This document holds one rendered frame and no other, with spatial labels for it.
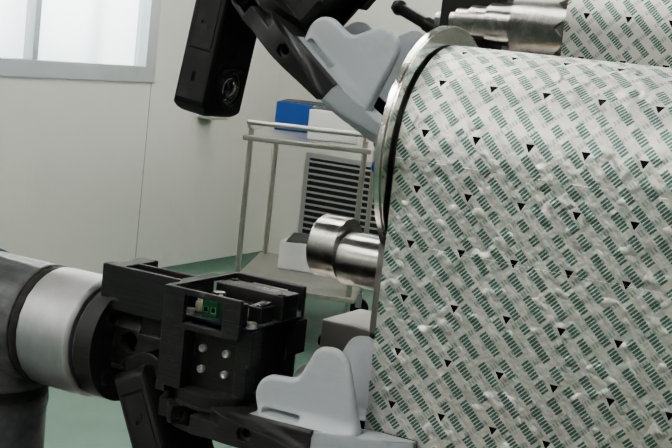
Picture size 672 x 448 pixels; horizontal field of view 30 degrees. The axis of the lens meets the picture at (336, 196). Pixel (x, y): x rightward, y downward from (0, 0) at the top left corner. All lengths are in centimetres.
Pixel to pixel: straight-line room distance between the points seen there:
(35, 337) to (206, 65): 20
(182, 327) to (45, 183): 510
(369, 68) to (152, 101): 559
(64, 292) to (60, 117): 505
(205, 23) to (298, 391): 25
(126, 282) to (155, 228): 574
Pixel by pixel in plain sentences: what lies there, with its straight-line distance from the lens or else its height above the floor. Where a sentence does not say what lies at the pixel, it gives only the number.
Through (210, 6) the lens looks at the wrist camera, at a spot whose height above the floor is 132.
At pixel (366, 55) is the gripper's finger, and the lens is 74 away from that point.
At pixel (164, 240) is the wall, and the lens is 657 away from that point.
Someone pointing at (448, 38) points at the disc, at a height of 132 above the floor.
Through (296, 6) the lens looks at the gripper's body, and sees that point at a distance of 77.
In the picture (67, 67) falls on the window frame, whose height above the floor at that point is 107.
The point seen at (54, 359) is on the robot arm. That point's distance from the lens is 77.
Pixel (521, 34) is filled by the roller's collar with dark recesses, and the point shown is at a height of 133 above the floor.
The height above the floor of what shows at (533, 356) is 116.
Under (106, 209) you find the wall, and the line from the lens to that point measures 616.
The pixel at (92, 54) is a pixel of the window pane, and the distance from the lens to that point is 600.
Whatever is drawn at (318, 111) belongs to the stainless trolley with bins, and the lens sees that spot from 534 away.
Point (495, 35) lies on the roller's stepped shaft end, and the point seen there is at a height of 133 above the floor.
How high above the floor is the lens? 131
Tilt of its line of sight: 7 degrees down
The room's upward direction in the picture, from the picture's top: 6 degrees clockwise
